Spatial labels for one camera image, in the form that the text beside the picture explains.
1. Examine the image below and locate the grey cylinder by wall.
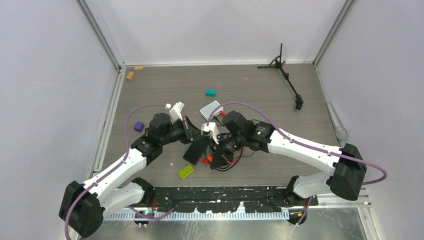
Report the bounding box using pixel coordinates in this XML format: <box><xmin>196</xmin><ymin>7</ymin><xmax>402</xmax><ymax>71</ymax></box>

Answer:
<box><xmin>326</xmin><ymin>101</ymin><xmax>347</xmax><ymax>141</ymax></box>

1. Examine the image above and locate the black ethernet cable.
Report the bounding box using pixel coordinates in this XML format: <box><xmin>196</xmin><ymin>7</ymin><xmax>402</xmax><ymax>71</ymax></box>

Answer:
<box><xmin>205</xmin><ymin>114</ymin><xmax>243</xmax><ymax>172</ymax></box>

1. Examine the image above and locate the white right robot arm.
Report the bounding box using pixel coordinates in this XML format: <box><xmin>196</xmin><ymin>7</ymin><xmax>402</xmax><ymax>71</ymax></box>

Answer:
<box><xmin>201</xmin><ymin>111</ymin><xmax>367</xmax><ymax>205</ymax></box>

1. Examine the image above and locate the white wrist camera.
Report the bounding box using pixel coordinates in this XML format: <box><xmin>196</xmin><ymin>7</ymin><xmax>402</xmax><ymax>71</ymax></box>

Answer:
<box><xmin>200</xmin><ymin>122</ymin><xmax>219</xmax><ymax>145</ymax></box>
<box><xmin>165</xmin><ymin>101</ymin><xmax>185</xmax><ymax>121</ymax></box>

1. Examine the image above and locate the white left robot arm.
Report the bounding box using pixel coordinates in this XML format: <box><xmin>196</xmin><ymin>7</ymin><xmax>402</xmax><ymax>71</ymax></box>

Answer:
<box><xmin>58</xmin><ymin>113</ymin><xmax>206</xmax><ymax>240</ymax></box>

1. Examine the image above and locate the orange block near corner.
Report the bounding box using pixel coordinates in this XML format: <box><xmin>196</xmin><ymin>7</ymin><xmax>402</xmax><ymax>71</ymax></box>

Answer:
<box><xmin>125</xmin><ymin>71</ymin><xmax>135</xmax><ymax>82</ymax></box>

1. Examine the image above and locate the black tripod stand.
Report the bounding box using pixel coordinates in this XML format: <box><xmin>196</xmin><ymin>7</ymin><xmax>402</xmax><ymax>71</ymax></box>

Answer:
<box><xmin>256</xmin><ymin>43</ymin><xmax>304</xmax><ymax>111</ymax></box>

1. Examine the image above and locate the black power adapter with cord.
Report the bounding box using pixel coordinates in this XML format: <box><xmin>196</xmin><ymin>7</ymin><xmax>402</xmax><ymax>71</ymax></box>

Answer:
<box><xmin>205</xmin><ymin>114</ymin><xmax>266</xmax><ymax>171</ymax></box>

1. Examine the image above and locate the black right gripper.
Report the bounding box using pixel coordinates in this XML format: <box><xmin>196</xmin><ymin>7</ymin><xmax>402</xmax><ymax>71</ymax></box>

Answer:
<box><xmin>209</xmin><ymin>132</ymin><xmax>246</xmax><ymax>169</ymax></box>

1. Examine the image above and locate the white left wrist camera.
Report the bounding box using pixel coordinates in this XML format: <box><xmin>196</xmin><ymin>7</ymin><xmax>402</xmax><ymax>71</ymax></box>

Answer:
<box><xmin>165</xmin><ymin>101</ymin><xmax>185</xmax><ymax>121</ymax></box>

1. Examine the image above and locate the green lego brick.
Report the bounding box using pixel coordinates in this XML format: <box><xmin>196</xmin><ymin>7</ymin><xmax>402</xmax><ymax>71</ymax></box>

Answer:
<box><xmin>178</xmin><ymin>164</ymin><xmax>195</xmax><ymax>180</ymax></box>

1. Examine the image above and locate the black network switch box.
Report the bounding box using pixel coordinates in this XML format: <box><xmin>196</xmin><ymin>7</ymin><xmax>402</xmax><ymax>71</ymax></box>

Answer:
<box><xmin>182</xmin><ymin>137</ymin><xmax>213</xmax><ymax>166</ymax></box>

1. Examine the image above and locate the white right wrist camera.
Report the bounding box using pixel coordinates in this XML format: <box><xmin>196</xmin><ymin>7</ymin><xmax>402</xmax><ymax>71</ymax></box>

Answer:
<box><xmin>200</xmin><ymin>122</ymin><xmax>219</xmax><ymax>145</ymax></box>

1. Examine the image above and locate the orange block far corner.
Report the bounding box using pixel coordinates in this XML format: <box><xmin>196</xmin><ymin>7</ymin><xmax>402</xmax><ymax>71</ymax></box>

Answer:
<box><xmin>133</xmin><ymin>65</ymin><xmax>144</xmax><ymax>71</ymax></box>

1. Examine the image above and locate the purple block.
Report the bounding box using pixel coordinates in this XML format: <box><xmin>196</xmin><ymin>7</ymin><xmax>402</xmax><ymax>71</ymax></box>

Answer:
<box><xmin>133</xmin><ymin>121</ymin><xmax>145</xmax><ymax>133</ymax></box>

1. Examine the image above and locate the teal block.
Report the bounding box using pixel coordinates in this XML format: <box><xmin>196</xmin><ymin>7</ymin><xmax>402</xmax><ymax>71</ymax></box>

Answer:
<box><xmin>205</xmin><ymin>89</ymin><xmax>217</xmax><ymax>97</ymax></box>

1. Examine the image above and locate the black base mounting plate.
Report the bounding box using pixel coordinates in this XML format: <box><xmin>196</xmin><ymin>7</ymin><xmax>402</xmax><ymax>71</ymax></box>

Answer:
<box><xmin>140</xmin><ymin>186</ymin><xmax>307</xmax><ymax>213</ymax></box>

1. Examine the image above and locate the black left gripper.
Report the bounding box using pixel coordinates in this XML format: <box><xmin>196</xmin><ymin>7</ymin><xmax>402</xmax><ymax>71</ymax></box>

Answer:
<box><xmin>160</xmin><ymin>116</ymin><xmax>208</xmax><ymax>146</ymax></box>

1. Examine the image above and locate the white box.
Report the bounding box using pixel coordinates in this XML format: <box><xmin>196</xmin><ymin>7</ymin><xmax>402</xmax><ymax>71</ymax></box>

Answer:
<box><xmin>199</xmin><ymin>100</ymin><xmax>224</xmax><ymax>120</ymax></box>

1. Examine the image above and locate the orange block corner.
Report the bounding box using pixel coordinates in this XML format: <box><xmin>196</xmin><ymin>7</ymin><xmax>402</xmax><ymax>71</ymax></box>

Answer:
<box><xmin>125</xmin><ymin>71</ymin><xmax>135</xmax><ymax>82</ymax></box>
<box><xmin>133</xmin><ymin>65</ymin><xmax>144</xmax><ymax>71</ymax></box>

